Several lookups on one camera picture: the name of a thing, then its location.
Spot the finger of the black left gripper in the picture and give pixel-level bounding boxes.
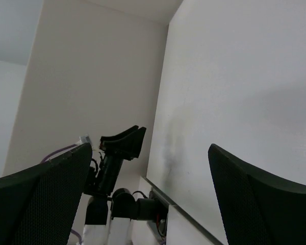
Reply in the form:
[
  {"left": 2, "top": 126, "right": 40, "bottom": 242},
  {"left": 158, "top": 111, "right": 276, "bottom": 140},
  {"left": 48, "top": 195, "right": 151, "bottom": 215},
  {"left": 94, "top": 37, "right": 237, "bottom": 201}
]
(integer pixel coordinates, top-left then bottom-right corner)
[
  {"left": 99, "top": 125, "right": 139, "bottom": 148},
  {"left": 109, "top": 127, "right": 146, "bottom": 160}
]

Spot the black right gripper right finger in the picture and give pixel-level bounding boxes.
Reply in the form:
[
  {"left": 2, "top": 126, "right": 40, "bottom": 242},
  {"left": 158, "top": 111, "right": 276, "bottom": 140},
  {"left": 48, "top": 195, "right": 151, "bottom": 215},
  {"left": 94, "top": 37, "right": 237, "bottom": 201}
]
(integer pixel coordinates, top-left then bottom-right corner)
[{"left": 208, "top": 144, "right": 306, "bottom": 244}]

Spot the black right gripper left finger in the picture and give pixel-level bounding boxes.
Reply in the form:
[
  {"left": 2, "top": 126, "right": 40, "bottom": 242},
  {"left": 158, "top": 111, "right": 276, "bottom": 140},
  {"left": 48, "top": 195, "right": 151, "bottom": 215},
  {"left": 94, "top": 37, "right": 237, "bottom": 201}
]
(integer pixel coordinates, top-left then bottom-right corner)
[{"left": 0, "top": 143, "right": 92, "bottom": 244}]

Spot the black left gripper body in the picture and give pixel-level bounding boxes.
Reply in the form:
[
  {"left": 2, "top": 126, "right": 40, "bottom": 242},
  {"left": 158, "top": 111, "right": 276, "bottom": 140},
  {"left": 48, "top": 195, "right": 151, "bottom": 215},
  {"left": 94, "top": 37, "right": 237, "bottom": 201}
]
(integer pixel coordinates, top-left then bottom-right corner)
[{"left": 84, "top": 146, "right": 125, "bottom": 196}]

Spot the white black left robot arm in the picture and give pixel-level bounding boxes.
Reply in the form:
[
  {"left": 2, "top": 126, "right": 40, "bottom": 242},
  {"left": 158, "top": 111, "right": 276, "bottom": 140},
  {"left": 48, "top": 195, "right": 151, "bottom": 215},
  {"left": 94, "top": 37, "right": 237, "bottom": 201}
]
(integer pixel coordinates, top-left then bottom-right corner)
[{"left": 78, "top": 125, "right": 168, "bottom": 244}]

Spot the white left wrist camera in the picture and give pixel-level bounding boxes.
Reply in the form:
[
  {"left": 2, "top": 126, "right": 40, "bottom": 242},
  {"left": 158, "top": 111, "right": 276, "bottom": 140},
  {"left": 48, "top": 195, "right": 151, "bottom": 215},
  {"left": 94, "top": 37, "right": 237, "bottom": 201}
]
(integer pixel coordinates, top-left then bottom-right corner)
[{"left": 77, "top": 135, "right": 92, "bottom": 145}]

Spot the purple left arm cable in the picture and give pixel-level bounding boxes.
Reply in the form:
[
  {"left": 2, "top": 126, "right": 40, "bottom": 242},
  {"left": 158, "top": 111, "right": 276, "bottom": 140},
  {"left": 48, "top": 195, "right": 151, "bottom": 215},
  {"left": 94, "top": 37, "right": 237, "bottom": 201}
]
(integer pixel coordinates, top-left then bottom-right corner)
[{"left": 41, "top": 144, "right": 80, "bottom": 164}]

